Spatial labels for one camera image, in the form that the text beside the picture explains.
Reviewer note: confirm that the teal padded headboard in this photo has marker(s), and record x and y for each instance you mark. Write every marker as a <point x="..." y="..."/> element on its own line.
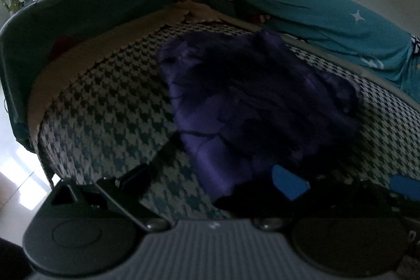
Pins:
<point x="33" y="38"/>

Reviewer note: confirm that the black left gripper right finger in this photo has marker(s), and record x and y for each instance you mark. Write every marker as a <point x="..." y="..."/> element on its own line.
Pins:
<point x="325" y="204"/>

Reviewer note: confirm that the houndstooth bed sheet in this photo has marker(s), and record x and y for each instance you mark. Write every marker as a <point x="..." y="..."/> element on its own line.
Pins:
<point x="101" y="110"/>

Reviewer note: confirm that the dark purple garment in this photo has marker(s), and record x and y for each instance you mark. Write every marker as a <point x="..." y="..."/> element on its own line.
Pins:
<point x="244" y="104"/>

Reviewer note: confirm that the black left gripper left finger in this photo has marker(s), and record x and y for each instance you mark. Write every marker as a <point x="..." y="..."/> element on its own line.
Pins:
<point x="122" y="194"/>

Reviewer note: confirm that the teal star pattern blanket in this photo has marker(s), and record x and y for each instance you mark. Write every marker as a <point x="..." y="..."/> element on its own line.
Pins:
<point x="341" y="27"/>

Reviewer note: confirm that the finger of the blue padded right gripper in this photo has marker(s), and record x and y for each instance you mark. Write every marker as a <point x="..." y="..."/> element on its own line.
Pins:
<point x="405" y="186"/>

